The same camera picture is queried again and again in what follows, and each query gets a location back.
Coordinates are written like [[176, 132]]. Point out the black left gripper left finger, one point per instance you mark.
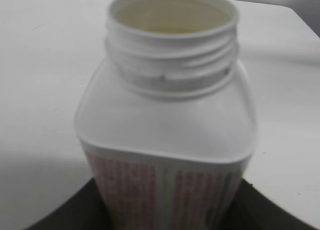
[[85, 210]]

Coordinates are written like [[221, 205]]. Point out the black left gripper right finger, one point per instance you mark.
[[252, 210]]

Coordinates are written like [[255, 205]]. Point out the white square yogurt bottle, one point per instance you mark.
[[167, 123]]

